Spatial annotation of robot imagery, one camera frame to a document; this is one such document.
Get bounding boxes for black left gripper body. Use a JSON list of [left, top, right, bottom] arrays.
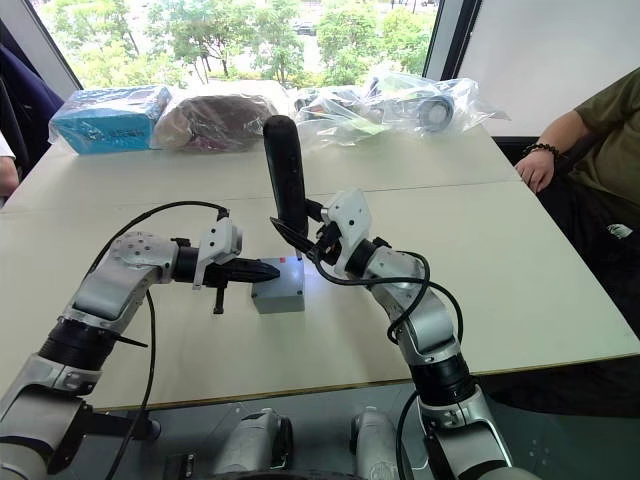
[[202, 258, 237, 316]]

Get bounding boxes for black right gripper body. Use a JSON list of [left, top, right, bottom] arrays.
[[306, 222, 346, 265]]

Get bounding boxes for grey box with lid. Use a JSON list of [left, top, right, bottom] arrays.
[[250, 256, 307, 315]]

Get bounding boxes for bystander bare hand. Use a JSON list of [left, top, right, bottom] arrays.
[[514, 147, 557, 195]]

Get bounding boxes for clear bag with black parts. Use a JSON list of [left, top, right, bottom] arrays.
[[293, 71, 512, 147]]

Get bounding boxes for brown item in plastic bag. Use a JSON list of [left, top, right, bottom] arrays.
[[151, 91, 279, 154]]

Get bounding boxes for silver rounded robot leg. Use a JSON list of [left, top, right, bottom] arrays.
[[212, 406, 295, 477], [348, 406, 404, 480]]

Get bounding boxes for blue carton in plastic bag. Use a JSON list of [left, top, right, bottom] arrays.
[[47, 84, 174, 157]]

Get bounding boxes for white garment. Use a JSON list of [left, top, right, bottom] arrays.
[[0, 128, 22, 200]]

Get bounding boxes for dark purple garment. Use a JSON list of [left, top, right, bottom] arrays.
[[0, 19, 67, 174]]

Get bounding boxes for person in olive shirt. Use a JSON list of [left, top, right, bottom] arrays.
[[537, 65, 640, 341]]

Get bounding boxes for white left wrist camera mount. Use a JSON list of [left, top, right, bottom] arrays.
[[191, 216, 245, 291]]

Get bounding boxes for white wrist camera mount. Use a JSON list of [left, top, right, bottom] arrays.
[[191, 216, 245, 291], [319, 188, 374, 279]]

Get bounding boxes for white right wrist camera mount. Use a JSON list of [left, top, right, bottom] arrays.
[[319, 188, 374, 279]]

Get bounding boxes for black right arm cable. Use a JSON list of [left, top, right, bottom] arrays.
[[308, 248, 466, 480]]

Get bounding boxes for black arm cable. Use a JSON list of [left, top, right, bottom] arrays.
[[91, 200, 232, 480], [308, 248, 466, 480]]

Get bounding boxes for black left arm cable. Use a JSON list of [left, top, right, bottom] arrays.
[[91, 200, 232, 480]]

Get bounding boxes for black cable tie tail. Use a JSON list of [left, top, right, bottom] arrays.
[[105, 331, 150, 350]]

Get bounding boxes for dark bead bracelet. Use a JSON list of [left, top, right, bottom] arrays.
[[522, 142, 560, 161]]

